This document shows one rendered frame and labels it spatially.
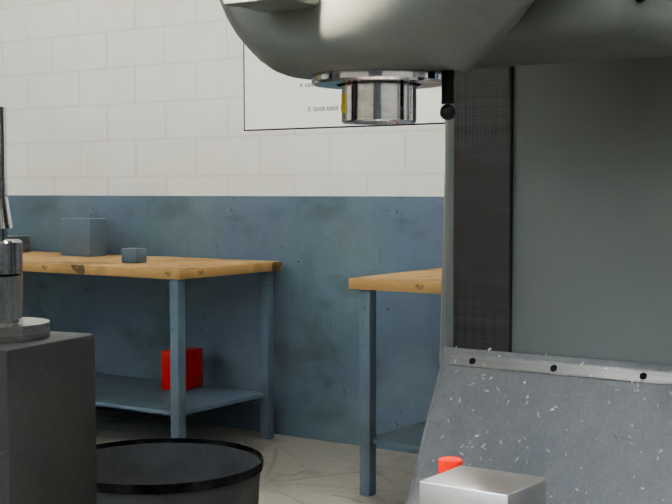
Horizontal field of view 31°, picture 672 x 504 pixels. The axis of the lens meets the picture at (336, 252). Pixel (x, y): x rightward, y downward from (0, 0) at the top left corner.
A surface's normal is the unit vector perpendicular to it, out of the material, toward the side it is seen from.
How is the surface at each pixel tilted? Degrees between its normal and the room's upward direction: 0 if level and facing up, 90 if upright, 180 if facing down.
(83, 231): 90
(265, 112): 90
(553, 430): 64
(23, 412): 90
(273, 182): 90
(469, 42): 125
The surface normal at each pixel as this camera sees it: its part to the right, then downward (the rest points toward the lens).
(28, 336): 0.82, 0.03
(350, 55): -0.06, 0.89
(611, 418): -0.50, -0.41
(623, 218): -0.57, 0.04
